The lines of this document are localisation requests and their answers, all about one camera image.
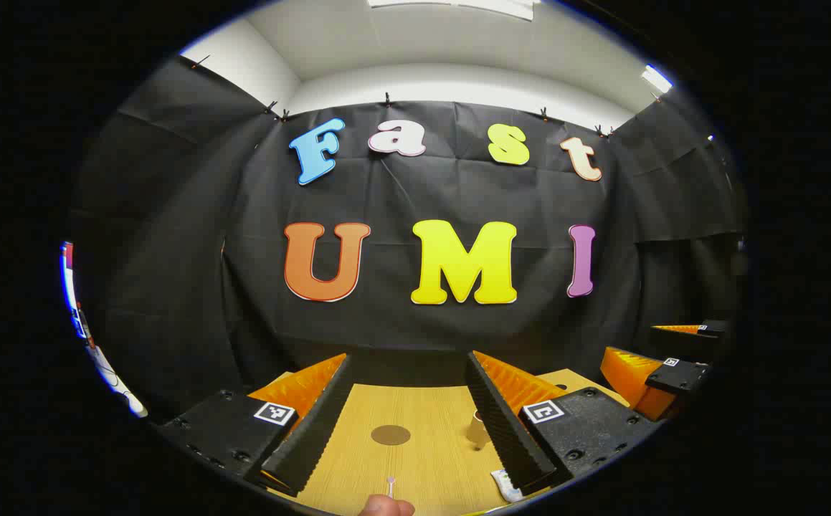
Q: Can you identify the round brown coaster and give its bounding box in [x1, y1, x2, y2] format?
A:
[371, 425, 412, 446]

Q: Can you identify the computer monitor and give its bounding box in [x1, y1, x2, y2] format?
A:
[60, 242, 95, 339]

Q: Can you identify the ceiling light panel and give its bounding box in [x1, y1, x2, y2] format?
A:
[641, 64, 674, 94]

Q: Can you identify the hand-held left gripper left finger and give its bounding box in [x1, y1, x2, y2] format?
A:
[159, 353, 353, 497]

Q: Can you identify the white toothpaste tube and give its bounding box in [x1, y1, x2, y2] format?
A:
[490, 469, 523, 504]

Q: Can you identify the black backdrop cloth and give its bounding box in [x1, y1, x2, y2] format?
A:
[71, 57, 746, 424]

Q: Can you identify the wooden desktop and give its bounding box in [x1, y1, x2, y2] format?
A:
[247, 369, 631, 516]

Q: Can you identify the beige cup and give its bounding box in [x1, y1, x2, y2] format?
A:
[465, 411, 491, 450]

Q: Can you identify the white side table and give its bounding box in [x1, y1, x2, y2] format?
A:
[89, 344, 149, 419]

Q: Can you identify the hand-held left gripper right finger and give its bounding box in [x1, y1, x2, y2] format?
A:
[464, 350, 663, 497]

